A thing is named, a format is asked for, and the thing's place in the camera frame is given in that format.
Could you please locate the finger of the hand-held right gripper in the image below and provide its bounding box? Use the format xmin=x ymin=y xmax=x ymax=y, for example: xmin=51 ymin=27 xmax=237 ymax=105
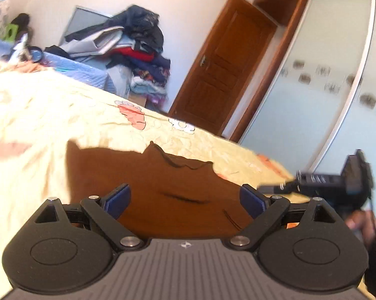
xmin=258 ymin=179 xmax=301 ymax=194

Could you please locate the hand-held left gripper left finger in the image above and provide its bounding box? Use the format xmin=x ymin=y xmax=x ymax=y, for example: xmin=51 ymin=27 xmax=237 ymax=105
xmin=35 ymin=184 xmax=145 ymax=252

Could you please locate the blue quilted blanket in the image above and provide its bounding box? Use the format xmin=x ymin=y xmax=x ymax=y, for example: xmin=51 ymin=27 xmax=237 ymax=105
xmin=0 ymin=37 xmax=117 ymax=96

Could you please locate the grey framed board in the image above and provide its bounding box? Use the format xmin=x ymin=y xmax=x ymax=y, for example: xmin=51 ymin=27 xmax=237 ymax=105
xmin=59 ymin=5 xmax=113 ymax=46

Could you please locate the wooden wardrobe frame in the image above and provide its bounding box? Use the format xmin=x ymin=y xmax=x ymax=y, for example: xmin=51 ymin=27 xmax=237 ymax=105
xmin=230 ymin=0 xmax=376 ymax=143

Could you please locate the yellow floral bedsheet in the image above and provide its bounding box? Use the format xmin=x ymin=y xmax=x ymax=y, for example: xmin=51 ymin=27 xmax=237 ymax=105
xmin=0 ymin=61 xmax=320 ymax=300

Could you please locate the brown small garment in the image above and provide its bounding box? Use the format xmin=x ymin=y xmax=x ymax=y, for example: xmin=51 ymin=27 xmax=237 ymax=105
xmin=66 ymin=140 xmax=290 ymax=239

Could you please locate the person's right hand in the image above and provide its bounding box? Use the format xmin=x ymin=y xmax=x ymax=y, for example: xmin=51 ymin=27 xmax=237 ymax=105
xmin=344 ymin=211 xmax=376 ymax=247

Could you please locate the pile of mixed clothes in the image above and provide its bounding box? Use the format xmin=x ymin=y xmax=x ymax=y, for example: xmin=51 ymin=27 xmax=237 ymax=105
xmin=44 ymin=4 xmax=171 ymax=104

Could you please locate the frosted sliding wardrobe door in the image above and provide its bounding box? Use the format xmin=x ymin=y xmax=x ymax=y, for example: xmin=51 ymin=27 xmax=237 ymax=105
xmin=239 ymin=0 xmax=376 ymax=171
xmin=313 ymin=0 xmax=376 ymax=188

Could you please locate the blue round container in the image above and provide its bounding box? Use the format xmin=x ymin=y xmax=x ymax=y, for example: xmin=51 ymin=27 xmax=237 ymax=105
xmin=28 ymin=46 xmax=45 ymax=63

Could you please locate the dark bundle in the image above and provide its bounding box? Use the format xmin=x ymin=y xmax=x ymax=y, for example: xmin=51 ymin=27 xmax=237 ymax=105
xmin=11 ymin=13 xmax=32 ymax=38

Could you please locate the brown wooden door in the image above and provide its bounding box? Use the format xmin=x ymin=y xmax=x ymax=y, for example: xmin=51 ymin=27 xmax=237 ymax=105
xmin=168 ymin=0 xmax=278 ymax=136

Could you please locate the green plastic stool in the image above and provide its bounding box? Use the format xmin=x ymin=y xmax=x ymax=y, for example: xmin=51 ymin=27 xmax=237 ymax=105
xmin=3 ymin=23 xmax=20 ymax=43

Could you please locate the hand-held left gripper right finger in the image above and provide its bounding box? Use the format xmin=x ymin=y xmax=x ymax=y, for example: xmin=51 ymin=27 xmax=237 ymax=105
xmin=230 ymin=184 xmax=345 ymax=252

